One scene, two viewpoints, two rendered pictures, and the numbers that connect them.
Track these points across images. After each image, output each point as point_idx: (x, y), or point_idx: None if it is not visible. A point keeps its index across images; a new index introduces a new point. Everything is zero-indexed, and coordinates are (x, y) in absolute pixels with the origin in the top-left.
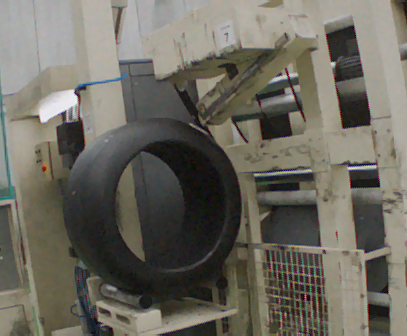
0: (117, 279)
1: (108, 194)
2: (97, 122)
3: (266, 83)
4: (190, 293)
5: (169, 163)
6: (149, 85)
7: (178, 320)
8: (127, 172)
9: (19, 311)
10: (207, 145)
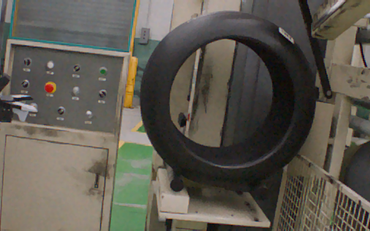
0: (159, 155)
1: (169, 72)
2: (210, 4)
3: None
4: (270, 189)
5: (265, 63)
6: None
7: (209, 213)
8: (227, 60)
9: (103, 153)
10: (289, 54)
